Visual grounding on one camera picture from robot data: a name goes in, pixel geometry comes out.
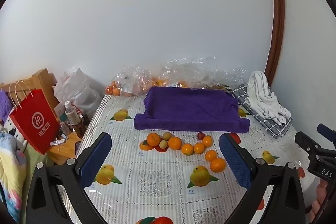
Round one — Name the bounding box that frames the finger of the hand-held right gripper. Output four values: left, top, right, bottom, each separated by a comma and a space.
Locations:
317, 123, 336, 140
294, 132, 321, 153

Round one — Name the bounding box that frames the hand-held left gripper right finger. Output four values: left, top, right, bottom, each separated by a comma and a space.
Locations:
219, 133, 306, 224

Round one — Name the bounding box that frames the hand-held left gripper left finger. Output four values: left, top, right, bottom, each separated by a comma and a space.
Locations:
26, 132, 112, 224

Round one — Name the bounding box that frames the purple towel-lined tray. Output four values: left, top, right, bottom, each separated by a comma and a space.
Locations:
133, 86, 251, 134

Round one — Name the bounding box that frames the clear bag of brown fruits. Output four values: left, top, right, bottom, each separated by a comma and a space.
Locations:
205, 67, 247, 91

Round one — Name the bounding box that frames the person's right hand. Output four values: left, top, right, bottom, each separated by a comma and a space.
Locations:
310, 179, 330, 223

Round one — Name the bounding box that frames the wooden nightstand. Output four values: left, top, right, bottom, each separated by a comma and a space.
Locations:
47, 132, 82, 165

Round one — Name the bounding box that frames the grey checked cloth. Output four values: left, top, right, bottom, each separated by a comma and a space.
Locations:
231, 84, 294, 138

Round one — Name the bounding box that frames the white tube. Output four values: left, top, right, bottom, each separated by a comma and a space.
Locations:
49, 136, 69, 146

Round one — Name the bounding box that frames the small clear bottle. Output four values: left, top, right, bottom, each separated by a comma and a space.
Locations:
59, 121, 72, 136

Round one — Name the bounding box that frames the white-capped drink bottle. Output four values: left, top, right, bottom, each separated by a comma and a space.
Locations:
64, 101, 84, 135

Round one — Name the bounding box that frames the white and teal carton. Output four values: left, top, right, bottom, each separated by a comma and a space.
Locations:
54, 105, 66, 122

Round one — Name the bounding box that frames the white striped towel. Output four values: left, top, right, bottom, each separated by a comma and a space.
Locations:
245, 70, 293, 125

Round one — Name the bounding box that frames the green bed sheet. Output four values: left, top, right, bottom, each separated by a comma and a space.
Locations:
21, 140, 53, 224

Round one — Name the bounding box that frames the fruit-print tablecloth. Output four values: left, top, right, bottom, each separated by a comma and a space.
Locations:
62, 94, 315, 224

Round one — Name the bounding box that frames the red paper bag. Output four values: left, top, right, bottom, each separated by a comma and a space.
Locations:
8, 81, 60, 156

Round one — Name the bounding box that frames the white plastic bag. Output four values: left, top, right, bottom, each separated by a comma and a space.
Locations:
54, 67, 105, 119

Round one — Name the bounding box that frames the clear plastic bag of oranges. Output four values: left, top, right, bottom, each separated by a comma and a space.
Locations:
105, 64, 153, 97

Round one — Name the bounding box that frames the colourful printed blanket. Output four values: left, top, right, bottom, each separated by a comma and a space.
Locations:
0, 124, 28, 224

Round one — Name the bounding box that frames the large crumpled clear plastic bag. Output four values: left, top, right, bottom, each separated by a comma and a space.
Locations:
151, 56, 218, 89

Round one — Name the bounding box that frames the purple plush cushion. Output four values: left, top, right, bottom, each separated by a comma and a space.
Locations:
0, 89, 13, 125

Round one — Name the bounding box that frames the brown wooden door frame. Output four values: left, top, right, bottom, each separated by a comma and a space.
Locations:
264, 0, 286, 83

